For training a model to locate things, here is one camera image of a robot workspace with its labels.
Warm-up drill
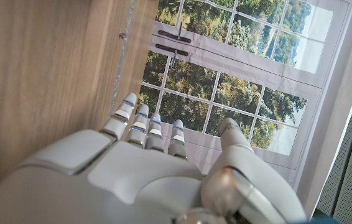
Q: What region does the printed window backdrop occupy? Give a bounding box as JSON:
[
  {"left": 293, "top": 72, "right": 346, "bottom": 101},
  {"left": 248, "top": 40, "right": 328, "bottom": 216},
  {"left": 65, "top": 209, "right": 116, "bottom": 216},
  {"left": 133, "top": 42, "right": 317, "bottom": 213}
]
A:
[{"left": 137, "top": 0, "right": 352, "bottom": 187}]

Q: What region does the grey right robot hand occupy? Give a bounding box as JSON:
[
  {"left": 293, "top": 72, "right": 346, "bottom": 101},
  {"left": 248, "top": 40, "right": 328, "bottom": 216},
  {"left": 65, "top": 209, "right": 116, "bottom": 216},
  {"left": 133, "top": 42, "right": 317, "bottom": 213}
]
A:
[{"left": 0, "top": 92, "right": 308, "bottom": 224}]

